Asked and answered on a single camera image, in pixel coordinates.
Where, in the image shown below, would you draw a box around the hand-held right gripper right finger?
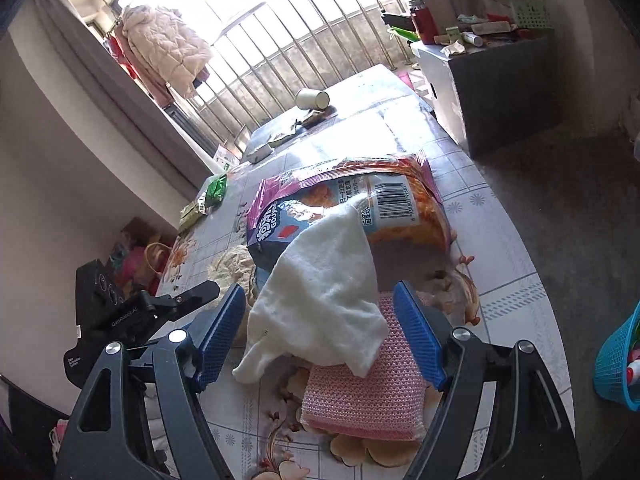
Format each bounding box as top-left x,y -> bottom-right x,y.
392,280 -> 583,480

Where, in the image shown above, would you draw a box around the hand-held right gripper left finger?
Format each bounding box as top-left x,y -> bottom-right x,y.
54,284 -> 247,480

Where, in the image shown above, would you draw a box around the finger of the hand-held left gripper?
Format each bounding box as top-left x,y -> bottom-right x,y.
142,281 -> 221,321

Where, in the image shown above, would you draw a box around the pink knitted cloth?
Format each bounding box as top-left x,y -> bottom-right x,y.
299,292 -> 436,443

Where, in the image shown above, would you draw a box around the white cloth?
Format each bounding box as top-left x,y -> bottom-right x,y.
231,202 -> 390,386

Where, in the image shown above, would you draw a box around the pink orange snack bag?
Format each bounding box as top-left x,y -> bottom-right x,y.
244,152 -> 458,286

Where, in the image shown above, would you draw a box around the blue plastic wastebasket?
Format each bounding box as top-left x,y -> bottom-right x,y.
592,300 -> 640,407

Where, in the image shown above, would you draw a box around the plastic bottle with red cap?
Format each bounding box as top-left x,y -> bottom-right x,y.
625,345 -> 640,386

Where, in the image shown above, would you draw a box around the light green packet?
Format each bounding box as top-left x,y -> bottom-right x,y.
177,200 -> 208,233

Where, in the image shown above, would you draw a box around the dark green packet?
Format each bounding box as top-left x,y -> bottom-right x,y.
200,172 -> 230,211

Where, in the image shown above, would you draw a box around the white flat box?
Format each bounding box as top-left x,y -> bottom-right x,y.
245,142 -> 275,163

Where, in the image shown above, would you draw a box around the paper cup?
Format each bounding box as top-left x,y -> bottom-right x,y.
295,87 -> 331,111

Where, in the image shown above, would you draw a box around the pink quilted jacket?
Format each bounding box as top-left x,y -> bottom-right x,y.
120,4 -> 213,108

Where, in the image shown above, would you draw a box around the grey white cabinet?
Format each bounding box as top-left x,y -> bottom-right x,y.
410,27 -> 568,158

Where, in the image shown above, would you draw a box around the metal window railing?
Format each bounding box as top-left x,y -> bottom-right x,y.
165,0 -> 426,161

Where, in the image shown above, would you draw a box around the green long carton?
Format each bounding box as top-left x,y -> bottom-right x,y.
381,10 -> 421,43

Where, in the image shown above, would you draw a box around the red thermos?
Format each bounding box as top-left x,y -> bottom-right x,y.
409,0 -> 440,45

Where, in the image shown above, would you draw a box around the green plastic basket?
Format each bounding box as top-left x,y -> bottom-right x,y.
510,0 -> 556,31

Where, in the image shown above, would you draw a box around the red gift bag tan handles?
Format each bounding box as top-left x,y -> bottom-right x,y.
142,241 -> 175,291

